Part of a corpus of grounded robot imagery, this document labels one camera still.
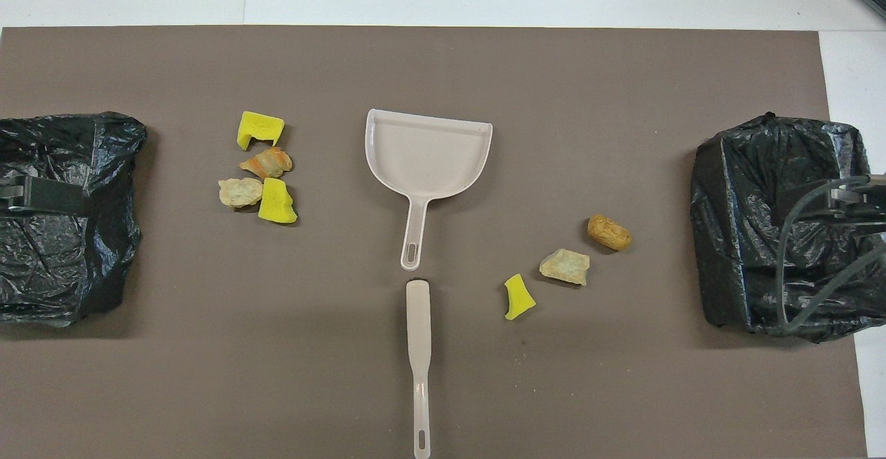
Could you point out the yellow green-backed sponge piece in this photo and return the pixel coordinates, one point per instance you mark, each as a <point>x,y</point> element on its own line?
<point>275,203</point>

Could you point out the brown potato shaped foam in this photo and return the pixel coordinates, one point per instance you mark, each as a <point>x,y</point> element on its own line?
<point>609,232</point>

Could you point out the orange striped sponge chunk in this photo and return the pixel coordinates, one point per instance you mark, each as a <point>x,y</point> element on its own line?
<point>266,163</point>

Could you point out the pale beige sponge chunk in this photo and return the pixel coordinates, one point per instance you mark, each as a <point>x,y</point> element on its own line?
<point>239,192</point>

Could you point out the beige hand brush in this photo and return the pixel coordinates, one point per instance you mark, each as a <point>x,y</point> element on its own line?
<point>419,307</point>

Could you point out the yellow notched sponge piece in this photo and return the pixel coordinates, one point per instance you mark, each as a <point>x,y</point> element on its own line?
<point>259,127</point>

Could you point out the brown table mat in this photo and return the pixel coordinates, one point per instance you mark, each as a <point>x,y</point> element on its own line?
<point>443,376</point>

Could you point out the small curved yellow sponge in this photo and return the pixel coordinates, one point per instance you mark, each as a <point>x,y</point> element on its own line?
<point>518,300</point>

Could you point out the beige plastic dustpan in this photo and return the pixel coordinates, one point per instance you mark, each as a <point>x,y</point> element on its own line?
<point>429,154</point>

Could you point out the black bag lined bin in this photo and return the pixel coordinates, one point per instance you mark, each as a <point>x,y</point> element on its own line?
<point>761,168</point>
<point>69,251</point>

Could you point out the pale angular foam chunk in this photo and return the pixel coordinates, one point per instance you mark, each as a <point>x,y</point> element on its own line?
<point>564,266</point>

